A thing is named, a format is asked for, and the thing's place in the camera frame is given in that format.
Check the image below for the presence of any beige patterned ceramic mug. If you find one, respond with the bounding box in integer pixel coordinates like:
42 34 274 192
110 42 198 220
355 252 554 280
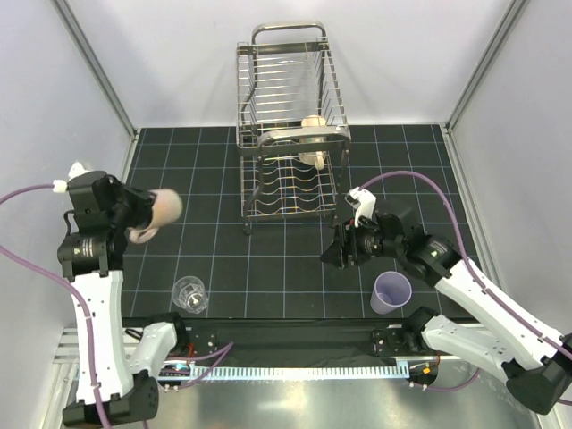
298 114 326 172

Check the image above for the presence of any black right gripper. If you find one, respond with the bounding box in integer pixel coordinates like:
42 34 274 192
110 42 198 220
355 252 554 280
320 212 403 270

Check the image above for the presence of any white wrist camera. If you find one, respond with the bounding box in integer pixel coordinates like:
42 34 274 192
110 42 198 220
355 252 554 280
52 161 92 194
345 187 376 227

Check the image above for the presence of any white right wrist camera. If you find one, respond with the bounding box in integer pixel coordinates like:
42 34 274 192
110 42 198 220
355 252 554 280
345 187 376 227

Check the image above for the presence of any aluminium frame post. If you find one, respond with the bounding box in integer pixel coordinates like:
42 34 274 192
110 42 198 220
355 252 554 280
51 0 139 139
445 0 531 131

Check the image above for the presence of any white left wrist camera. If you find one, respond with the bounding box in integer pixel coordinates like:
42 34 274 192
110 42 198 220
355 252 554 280
52 161 92 194

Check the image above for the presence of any white slotted cable duct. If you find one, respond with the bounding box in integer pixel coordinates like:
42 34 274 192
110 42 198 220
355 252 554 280
204 362 409 382

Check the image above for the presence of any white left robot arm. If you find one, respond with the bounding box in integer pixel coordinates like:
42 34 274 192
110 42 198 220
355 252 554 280
55 164 189 428

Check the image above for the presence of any tan mug lilac inside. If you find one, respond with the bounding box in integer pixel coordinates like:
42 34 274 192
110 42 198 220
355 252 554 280
128 189 183 245

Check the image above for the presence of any right aluminium frame post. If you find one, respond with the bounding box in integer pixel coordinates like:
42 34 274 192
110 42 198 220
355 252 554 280
445 0 531 131

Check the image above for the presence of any left aluminium frame post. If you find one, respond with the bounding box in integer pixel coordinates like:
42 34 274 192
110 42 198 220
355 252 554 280
51 0 139 139

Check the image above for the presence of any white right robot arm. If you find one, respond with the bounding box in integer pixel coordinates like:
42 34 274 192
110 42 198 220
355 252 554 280
321 212 571 415

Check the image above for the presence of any lilac plastic cup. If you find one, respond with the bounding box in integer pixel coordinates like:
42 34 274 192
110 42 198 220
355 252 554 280
370 271 412 315

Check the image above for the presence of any clear glass tumbler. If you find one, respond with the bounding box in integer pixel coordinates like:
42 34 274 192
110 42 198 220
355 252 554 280
172 276 209 315

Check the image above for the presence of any steel wire dish rack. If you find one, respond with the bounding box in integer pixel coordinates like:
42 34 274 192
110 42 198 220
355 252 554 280
236 21 351 233

